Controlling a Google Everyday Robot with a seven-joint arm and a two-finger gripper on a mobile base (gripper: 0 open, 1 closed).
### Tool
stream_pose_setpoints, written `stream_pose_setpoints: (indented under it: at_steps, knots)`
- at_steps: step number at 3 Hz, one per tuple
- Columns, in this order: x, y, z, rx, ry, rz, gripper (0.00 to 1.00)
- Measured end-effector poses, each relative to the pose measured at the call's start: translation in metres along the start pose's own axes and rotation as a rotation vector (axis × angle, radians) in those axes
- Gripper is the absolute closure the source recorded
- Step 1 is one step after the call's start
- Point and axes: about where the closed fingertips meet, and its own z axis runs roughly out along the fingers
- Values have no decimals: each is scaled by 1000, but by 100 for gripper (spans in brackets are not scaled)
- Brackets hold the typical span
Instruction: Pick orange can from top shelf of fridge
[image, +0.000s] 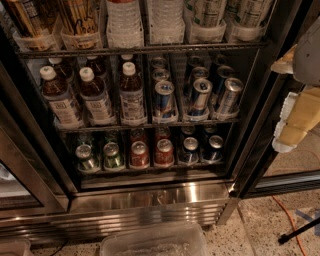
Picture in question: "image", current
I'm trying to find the tea bottle front right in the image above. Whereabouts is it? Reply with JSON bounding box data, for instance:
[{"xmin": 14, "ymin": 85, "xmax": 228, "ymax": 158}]
[{"xmin": 119, "ymin": 62, "xmax": 146, "ymax": 126}]

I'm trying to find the silver can front right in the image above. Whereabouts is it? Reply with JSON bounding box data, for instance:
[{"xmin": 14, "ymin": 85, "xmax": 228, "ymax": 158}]
[{"xmin": 211, "ymin": 77, "xmax": 243, "ymax": 121}]

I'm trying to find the clear water bottle left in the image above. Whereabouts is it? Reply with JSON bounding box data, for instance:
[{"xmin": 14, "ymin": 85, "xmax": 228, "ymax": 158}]
[{"xmin": 106, "ymin": 0, "xmax": 144, "ymax": 49}]

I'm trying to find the red can front right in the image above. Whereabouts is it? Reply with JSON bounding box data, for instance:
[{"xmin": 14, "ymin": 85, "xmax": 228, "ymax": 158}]
[{"xmin": 155, "ymin": 139, "xmax": 174, "ymax": 166}]

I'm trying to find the left fridge sliding door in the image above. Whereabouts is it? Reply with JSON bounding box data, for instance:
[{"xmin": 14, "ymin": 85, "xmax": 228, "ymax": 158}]
[{"xmin": 0, "ymin": 66, "xmax": 69, "ymax": 220}]

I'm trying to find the blue silver can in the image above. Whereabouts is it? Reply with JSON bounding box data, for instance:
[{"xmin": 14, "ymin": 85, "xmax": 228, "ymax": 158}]
[
  {"xmin": 182, "ymin": 78, "xmax": 212, "ymax": 122},
  {"xmin": 152, "ymin": 81, "xmax": 178, "ymax": 123}
]

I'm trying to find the clear plastic bin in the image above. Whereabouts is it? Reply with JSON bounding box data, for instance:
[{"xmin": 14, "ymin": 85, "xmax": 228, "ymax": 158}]
[{"xmin": 99, "ymin": 222, "xmax": 209, "ymax": 256}]

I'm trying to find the red can front left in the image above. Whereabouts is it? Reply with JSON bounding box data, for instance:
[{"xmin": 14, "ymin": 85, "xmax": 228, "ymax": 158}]
[{"xmin": 130, "ymin": 141, "xmax": 150, "ymax": 169}]

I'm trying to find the blue silver can front middle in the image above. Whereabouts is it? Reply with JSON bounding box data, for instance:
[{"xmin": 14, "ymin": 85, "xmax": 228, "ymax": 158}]
[{"xmin": 182, "ymin": 78, "xmax": 212, "ymax": 122}]

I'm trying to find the open glass fridge door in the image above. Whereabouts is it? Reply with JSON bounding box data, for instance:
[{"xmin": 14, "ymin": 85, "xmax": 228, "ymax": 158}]
[{"xmin": 228, "ymin": 0, "xmax": 320, "ymax": 199}]

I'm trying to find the wire shelf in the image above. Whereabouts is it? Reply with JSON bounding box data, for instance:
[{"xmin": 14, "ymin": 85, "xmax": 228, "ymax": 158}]
[
  {"xmin": 17, "ymin": 41, "xmax": 269, "ymax": 59},
  {"xmin": 56, "ymin": 118, "xmax": 240, "ymax": 133}
]

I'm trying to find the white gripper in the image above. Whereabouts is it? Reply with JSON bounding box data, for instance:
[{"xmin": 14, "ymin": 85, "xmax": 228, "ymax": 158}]
[{"xmin": 271, "ymin": 17, "xmax": 320, "ymax": 153}]

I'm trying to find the green white can right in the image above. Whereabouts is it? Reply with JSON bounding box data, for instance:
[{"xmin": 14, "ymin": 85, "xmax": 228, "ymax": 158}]
[{"xmin": 224, "ymin": 0, "xmax": 274, "ymax": 43}]

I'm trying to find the top wire shelf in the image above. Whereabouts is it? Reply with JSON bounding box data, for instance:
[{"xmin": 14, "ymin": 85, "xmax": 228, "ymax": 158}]
[{"xmin": 17, "ymin": 41, "xmax": 269, "ymax": 59}]

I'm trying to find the blue can front right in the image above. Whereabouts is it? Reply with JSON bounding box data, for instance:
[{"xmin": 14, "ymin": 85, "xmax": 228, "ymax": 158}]
[{"xmin": 202, "ymin": 135, "xmax": 224, "ymax": 162}]

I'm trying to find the clear water bottle right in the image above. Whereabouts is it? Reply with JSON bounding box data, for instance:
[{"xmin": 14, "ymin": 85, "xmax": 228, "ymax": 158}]
[{"xmin": 146, "ymin": 0, "xmax": 185, "ymax": 45}]

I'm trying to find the tea bottle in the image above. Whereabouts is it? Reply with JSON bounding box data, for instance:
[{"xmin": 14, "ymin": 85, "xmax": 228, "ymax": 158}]
[
  {"xmin": 119, "ymin": 62, "xmax": 146, "ymax": 126},
  {"xmin": 79, "ymin": 67, "xmax": 115, "ymax": 126},
  {"xmin": 40, "ymin": 66, "xmax": 83, "ymax": 129}
]

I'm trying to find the green white can left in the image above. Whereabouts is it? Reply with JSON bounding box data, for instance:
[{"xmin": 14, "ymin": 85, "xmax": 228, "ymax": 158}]
[{"xmin": 184, "ymin": 0, "xmax": 227, "ymax": 43}]

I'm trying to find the red can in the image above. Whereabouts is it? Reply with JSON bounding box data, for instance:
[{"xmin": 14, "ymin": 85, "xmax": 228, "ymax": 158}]
[
  {"xmin": 130, "ymin": 141, "xmax": 150, "ymax": 169},
  {"xmin": 155, "ymin": 139, "xmax": 174, "ymax": 166}
]

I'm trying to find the blue silver can front left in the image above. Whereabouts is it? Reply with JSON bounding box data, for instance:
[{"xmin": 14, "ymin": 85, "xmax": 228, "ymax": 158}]
[{"xmin": 152, "ymin": 81, "xmax": 178, "ymax": 123}]

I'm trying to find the orange cable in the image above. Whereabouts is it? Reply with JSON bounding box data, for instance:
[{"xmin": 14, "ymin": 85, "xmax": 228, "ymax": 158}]
[{"xmin": 271, "ymin": 195, "xmax": 308, "ymax": 256}]

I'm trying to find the green white can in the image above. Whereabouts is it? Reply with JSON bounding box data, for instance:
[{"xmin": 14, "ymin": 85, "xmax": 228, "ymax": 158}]
[
  {"xmin": 224, "ymin": 0, "xmax": 274, "ymax": 43},
  {"xmin": 184, "ymin": 0, "xmax": 227, "ymax": 43}
]

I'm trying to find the clear water bottle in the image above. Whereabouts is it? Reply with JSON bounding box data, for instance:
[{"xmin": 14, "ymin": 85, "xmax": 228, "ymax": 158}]
[
  {"xmin": 146, "ymin": 0, "xmax": 185, "ymax": 45},
  {"xmin": 106, "ymin": 0, "xmax": 144, "ymax": 49}
]

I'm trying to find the middle wire shelf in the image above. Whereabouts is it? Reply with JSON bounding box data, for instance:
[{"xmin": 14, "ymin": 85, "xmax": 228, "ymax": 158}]
[{"xmin": 56, "ymin": 118, "xmax": 240, "ymax": 133}]

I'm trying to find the black tripod leg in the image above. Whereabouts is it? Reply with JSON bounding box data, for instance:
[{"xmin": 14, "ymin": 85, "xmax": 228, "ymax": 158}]
[{"xmin": 278, "ymin": 217, "xmax": 320, "ymax": 245}]

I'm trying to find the stainless fridge base grille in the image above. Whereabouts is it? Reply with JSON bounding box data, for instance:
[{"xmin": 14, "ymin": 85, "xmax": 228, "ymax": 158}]
[{"xmin": 0, "ymin": 182, "xmax": 239, "ymax": 244}]

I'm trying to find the tea bottle front left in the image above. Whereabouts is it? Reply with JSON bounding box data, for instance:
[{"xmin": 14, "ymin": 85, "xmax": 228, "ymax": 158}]
[{"xmin": 40, "ymin": 66, "xmax": 83, "ymax": 129}]

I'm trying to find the green can front left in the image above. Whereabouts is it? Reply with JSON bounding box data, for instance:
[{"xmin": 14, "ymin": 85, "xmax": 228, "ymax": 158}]
[{"xmin": 75, "ymin": 144, "xmax": 100, "ymax": 173}]

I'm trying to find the tea bottle front middle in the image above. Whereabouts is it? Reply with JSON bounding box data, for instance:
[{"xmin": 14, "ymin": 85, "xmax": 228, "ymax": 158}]
[{"xmin": 79, "ymin": 67, "xmax": 115, "ymax": 126}]

